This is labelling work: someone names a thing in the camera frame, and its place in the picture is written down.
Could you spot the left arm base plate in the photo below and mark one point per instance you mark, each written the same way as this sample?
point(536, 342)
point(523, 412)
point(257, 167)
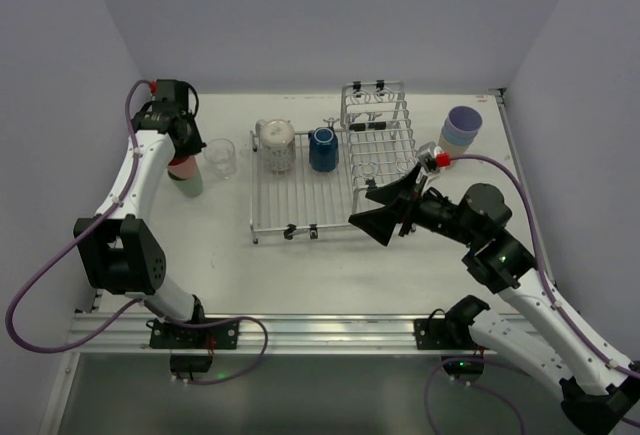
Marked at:
point(167, 336)

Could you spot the aluminium mounting rail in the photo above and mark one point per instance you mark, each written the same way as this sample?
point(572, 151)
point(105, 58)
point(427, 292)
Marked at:
point(288, 335)

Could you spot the light blue plastic cup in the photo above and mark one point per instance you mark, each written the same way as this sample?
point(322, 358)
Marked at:
point(456, 136)

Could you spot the clear plastic tumbler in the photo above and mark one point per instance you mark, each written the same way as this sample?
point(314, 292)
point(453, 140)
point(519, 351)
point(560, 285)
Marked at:
point(221, 154)

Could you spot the white floral ceramic mug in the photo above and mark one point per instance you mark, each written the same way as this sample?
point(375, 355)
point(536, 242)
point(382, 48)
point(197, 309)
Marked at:
point(277, 140)

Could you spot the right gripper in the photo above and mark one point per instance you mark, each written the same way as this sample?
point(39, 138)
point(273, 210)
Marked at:
point(410, 208)

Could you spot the dark blue ceramic mug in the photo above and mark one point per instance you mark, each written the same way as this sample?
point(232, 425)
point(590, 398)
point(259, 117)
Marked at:
point(323, 149)

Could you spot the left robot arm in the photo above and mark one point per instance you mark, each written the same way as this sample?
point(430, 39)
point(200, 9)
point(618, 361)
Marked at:
point(118, 250)

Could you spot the silver wire dish rack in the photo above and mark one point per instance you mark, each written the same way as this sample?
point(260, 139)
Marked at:
point(376, 147)

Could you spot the pink plastic cup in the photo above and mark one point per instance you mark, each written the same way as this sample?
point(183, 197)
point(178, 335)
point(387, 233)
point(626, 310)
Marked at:
point(184, 168)

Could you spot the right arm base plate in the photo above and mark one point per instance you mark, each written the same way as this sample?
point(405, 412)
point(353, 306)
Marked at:
point(450, 335)

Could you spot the lavender plastic cup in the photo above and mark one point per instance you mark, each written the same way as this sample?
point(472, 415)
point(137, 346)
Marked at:
point(464, 121)

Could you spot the beige plastic cup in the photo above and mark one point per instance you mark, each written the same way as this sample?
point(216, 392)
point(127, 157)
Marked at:
point(451, 149)

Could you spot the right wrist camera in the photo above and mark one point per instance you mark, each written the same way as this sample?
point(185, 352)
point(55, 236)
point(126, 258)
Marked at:
point(433, 159)

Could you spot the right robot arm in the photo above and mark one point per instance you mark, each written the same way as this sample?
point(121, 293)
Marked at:
point(596, 384)

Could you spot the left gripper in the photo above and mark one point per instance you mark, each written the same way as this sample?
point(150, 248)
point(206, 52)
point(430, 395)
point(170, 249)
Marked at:
point(186, 136)

